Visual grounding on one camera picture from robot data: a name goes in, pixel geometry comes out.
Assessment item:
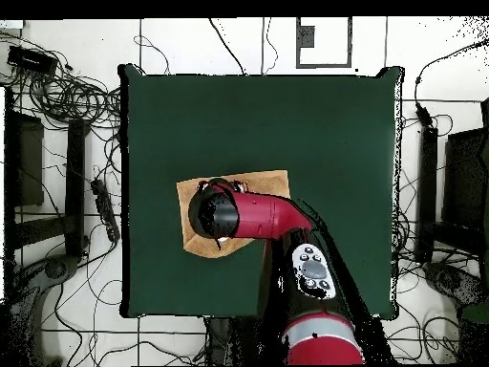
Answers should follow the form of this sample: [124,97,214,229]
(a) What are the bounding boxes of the orange terry towel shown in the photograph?
[175,169,292,260]

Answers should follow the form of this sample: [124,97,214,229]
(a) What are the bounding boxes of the dark green table cloth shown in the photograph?
[118,63,405,320]

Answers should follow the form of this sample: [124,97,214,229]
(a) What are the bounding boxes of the black power strip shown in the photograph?
[90,178,121,244]

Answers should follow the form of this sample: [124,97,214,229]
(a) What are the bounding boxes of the grey stand base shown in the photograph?
[421,261,488,309]
[7,253,79,366]

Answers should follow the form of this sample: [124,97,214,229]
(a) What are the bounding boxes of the black rectangular box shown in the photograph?
[6,45,59,76]

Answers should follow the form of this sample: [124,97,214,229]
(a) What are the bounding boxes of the thin black cable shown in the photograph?
[207,16,248,76]
[260,16,279,76]

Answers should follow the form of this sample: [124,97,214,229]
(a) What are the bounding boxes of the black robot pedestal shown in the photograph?
[203,315,276,366]

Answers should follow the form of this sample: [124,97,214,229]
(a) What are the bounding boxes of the black frame stand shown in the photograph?
[3,86,91,261]
[414,97,489,265]

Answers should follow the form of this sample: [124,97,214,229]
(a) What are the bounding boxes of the grey square frame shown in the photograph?
[295,16,353,69]

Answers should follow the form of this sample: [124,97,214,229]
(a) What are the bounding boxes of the tangled black cables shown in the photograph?
[0,33,122,129]

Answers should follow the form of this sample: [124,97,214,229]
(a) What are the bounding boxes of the black plug with cable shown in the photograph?
[414,37,489,128]

